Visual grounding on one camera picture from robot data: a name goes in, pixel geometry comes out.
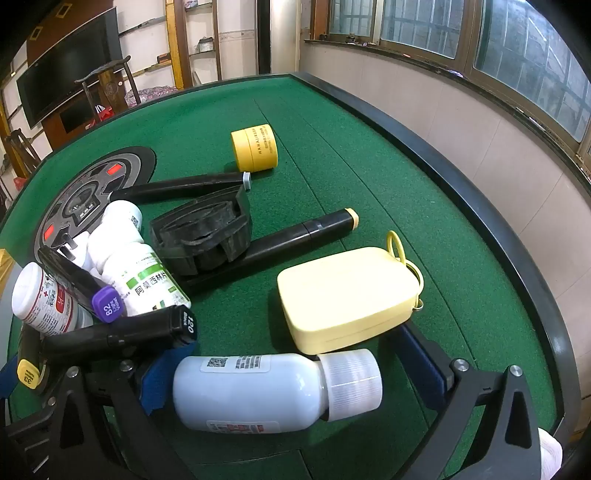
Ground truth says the black marker with purple cap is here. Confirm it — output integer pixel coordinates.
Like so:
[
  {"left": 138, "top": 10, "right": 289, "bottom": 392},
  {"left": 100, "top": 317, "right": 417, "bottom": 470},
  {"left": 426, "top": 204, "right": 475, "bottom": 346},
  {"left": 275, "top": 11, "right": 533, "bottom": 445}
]
[{"left": 37, "top": 247, "right": 127, "bottom": 319}]

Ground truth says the yellow round jar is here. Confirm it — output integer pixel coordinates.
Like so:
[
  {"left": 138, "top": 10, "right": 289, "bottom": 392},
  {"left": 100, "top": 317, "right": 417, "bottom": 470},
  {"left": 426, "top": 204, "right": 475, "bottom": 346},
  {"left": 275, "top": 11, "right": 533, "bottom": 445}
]
[{"left": 231, "top": 124, "right": 280, "bottom": 172}]

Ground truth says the marker with yellow cap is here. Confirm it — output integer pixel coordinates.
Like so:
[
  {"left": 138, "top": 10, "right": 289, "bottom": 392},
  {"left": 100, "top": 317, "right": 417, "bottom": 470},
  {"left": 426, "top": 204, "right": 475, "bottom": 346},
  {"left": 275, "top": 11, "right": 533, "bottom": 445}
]
[{"left": 16, "top": 359, "right": 44, "bottom": 387}]

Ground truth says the white bottle with red label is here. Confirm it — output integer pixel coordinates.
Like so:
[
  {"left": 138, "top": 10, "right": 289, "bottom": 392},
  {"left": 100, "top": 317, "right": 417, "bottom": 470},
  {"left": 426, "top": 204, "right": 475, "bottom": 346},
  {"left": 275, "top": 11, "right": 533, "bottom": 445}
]
[{"left": 11, "top": 262, "right": 95, "bottom": 337}]

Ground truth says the plain white pill bottle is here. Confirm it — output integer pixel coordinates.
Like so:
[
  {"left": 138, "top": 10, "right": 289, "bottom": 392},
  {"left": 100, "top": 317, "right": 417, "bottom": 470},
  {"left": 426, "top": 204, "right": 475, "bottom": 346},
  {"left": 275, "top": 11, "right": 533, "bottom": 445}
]
[{"left": 99, "top": 199, "right": 144, "bottom": 236}]

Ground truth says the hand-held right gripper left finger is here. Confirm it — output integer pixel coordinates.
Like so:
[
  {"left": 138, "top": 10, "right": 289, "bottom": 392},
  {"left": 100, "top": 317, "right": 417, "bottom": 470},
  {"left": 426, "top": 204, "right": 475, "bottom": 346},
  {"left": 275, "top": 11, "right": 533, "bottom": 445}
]
[{"left": 0, "top": 344, "right": 195, "bottom": 480}]

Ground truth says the black flat-screen television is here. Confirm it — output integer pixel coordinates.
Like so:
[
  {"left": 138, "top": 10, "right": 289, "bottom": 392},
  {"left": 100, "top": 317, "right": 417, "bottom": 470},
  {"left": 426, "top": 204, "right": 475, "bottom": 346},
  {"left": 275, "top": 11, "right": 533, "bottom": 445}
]
[{"left": 16, "top": 7, "right": 121, "bottom": 130}]

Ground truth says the black marker with grey end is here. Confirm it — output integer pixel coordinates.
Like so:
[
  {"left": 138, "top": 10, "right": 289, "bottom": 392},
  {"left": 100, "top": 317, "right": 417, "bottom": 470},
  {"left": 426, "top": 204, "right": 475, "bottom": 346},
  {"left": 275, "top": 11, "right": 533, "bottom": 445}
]
[{"left": 121, "top": 172, "right": 252, "bottom": 204}]

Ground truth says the pale yellow case with keyring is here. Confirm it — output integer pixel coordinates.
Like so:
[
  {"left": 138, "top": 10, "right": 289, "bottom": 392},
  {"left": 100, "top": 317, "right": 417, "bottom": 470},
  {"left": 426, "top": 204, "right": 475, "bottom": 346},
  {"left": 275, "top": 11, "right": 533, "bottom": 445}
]
[{"left": 276, "top": 231, "right": 426, "bottom": 356}]

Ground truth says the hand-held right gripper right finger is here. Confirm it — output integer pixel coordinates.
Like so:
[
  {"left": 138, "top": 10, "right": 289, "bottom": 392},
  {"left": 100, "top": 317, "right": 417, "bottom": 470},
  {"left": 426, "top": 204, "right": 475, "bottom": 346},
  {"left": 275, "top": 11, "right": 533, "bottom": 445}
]
[{"left": 399, "top": 323, "right": 543, "bottom": 480}]

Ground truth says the white bottle with green label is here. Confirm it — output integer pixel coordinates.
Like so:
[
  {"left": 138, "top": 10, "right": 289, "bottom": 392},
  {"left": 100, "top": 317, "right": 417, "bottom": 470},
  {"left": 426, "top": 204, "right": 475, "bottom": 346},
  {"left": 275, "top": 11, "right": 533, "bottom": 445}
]
[{"left": 87, "top": 224, "right": 192, "bottom": 319}]

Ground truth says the window with metal grille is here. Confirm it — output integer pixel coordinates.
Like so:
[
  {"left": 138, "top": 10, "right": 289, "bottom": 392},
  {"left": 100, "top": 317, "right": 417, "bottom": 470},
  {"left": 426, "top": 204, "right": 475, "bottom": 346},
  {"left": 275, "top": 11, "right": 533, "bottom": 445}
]
[{"left": 314, "top": 0, "right": 591, "bottom": 158}]

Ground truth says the dark wooden armchair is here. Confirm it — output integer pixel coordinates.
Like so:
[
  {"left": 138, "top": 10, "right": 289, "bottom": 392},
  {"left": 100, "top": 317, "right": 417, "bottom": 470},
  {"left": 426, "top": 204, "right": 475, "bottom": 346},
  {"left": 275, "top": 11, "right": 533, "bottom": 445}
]
[{"left": 4, "top": 128, "right": 43, "bottom": 182}]

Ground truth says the large white ribbed-cap bottle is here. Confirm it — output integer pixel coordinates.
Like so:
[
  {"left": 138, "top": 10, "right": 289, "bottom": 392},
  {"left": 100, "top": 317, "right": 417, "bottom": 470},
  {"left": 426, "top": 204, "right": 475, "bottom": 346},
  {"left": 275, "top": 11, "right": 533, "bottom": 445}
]
[{"left": 172, "top": 348, "right": 384, "bottom": 435}]

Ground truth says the round grey table control panel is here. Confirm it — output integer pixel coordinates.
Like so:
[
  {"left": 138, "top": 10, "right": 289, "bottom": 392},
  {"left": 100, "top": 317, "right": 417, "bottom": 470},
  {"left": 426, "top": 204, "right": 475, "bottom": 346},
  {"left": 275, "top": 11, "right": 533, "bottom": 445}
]
[{"left": 33, "top": 145, "right": 158, "bottom": 268}]

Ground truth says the standing air conditioner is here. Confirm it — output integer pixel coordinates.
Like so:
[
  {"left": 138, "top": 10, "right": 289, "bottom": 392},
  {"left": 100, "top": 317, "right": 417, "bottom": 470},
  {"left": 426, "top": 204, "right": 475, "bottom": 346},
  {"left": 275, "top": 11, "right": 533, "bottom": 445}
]
[{"left": 257, "top": 0, "right": 302, "bottom": 77}]

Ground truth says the dark wooden high-back chair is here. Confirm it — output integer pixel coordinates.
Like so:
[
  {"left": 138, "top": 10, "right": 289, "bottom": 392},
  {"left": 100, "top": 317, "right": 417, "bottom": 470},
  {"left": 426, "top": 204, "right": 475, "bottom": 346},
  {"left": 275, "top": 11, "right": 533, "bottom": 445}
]
[{"left": 74, "top": 55, "right": 141, "bottom": 123}]

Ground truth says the floral patterned cloth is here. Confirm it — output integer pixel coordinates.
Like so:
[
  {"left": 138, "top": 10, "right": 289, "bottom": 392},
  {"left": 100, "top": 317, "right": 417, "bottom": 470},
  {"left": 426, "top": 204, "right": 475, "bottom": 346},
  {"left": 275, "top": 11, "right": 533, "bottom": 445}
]
[{"left": 124, "top": 85, "right": 174, "bottom": 107}]

